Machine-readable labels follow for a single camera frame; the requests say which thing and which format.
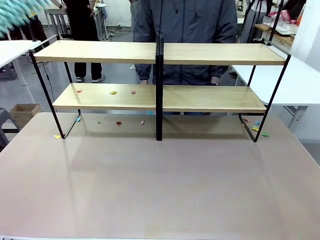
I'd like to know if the teal fluffy duster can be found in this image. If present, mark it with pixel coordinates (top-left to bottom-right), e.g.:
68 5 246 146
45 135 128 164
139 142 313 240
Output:
0 0 52 39

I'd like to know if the person's right forearm grey sleeve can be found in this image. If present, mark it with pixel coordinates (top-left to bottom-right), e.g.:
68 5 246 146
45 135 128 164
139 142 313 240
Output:
134 63 153 81

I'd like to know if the wooden two-tier shelf rack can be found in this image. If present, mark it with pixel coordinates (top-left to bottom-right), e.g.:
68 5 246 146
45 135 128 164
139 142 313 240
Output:
159 37 292 143
28 34 161 141

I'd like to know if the person in grey jacket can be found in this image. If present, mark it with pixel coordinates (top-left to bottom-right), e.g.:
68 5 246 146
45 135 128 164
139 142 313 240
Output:
132 0 238 116

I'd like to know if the wooden workbench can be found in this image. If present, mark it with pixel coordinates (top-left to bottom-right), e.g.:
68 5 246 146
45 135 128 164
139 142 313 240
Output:
254 23 295 46

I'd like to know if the white side table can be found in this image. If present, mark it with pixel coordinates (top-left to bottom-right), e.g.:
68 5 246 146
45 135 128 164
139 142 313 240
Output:
231 55 320 133
0 39 42 86

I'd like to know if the black stand pole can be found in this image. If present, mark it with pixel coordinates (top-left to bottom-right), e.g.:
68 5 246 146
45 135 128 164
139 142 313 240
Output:
265 0 285 46

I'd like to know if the person in black clothes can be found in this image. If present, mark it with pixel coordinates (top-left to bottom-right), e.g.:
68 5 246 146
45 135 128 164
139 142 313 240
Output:
61 0 107 84

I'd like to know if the pink printed bag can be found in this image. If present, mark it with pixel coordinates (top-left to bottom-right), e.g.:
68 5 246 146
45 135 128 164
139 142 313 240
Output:
279 9 292 22

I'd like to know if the person in yellow jacket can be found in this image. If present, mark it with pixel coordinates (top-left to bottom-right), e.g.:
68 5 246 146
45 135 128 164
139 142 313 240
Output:
4 13 48 42

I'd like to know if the black tripod pole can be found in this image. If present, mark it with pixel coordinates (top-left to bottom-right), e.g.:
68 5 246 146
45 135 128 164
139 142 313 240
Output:
26 21 42 42

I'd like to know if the cardboard box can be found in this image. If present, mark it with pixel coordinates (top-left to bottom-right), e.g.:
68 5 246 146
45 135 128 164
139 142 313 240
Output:
9 103 42 129

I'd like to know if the grey metal stool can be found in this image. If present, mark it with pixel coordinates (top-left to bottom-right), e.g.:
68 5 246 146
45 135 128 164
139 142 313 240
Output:
0 107 21 152

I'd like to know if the black floor cable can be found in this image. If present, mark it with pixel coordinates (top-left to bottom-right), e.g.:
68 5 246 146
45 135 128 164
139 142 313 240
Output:
43 66 55 101

